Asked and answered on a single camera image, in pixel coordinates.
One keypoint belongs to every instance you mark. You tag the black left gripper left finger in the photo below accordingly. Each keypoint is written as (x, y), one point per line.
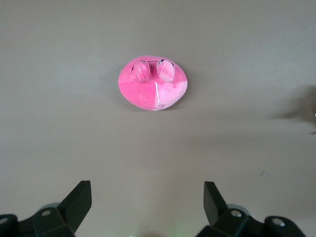
(49, 219)

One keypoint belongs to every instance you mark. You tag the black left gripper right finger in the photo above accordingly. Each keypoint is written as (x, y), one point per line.
(237, 222)

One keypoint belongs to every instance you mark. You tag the pink round plush toy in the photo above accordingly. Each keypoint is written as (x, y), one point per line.
(143, 96)

